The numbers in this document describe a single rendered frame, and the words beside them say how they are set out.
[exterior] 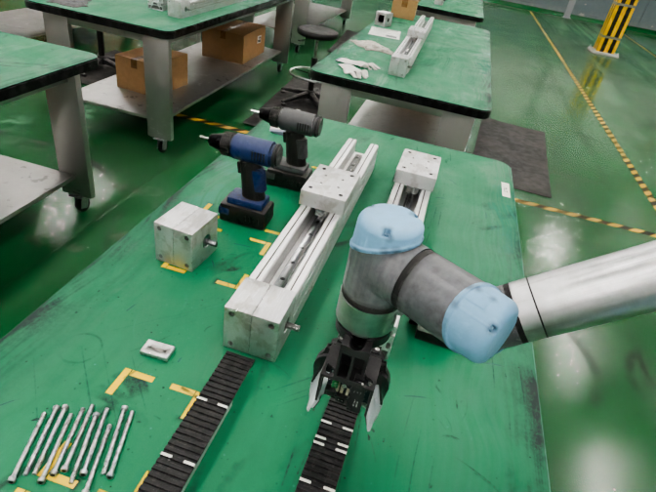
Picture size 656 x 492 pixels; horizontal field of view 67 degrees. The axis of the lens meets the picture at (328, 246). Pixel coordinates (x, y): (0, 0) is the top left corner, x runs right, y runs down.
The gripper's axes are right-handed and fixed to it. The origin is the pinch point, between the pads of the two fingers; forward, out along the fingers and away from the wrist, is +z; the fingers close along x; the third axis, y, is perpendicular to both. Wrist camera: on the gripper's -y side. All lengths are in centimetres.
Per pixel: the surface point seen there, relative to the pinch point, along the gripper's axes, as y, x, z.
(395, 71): -219, -26, 3
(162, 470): 17.1, -20.1, 2.1
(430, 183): -75, 4, -5
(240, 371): -2.0, -17.5, 2.1
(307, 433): 2.4, -4.0, 5.5
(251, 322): -9.1, -19.0, -2.0
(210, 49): -362, -205, 54
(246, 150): -47, -37, -14
